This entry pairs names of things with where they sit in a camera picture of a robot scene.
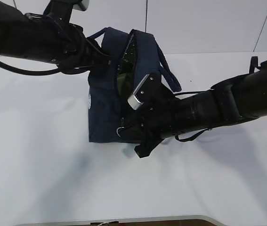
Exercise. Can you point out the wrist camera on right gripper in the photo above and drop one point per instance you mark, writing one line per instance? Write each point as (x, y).
(145, 90)

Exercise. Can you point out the dark navy fabric lunch bag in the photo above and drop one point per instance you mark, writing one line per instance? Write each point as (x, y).
(136, 52)

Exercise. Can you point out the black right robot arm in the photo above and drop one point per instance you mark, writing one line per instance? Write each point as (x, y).
(233, 101)

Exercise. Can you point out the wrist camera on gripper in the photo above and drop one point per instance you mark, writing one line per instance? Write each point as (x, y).
(81, 5)
(145, 90)

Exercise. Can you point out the glass container with green lid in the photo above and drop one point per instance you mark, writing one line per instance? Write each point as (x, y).
(125, 83)

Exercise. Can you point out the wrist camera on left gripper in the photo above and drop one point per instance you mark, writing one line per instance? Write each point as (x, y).
(81, 5)

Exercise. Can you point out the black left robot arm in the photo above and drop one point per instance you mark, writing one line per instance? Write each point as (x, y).
(49, 37)

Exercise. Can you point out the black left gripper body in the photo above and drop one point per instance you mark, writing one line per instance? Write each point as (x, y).
(88, 54)

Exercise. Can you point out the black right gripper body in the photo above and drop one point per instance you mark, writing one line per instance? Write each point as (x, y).
(143, 126)

